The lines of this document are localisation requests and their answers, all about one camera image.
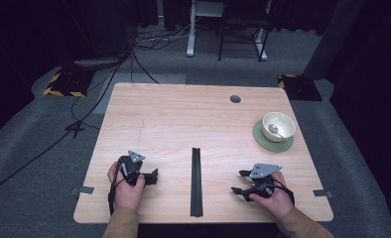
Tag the white ceramic bowl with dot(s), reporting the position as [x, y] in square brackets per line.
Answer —
[283, 121]

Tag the black yellow-striped base plate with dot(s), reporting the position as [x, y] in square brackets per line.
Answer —
[69, 84]
[301, 87]

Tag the dark round table grommet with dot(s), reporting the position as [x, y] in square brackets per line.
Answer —
[235, 99]

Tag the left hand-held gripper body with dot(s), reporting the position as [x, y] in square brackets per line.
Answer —
[130, 165]

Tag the dark curtain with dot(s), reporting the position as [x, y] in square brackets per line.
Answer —
[335, 36]

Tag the person's right hand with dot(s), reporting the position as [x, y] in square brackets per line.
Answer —
[279, 201]

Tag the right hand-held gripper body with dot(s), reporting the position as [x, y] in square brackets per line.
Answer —
[263, 171]

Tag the metal spoon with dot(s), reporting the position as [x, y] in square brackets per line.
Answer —
[274, 128]

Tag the grey tape strip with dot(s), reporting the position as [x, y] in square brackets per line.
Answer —
[322, 193]
[84, 190]

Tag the person's left hand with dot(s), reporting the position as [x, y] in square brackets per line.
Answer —
[125, 195]

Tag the green round saucer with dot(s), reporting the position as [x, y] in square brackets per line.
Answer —
[266, 143]

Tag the black chair frame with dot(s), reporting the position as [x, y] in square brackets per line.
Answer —
[243, 23]

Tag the grey flat stand base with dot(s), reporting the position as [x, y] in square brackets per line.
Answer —
[96, 62]

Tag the white desk leg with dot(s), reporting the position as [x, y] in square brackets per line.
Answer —
[191, 33]
[261, 46]

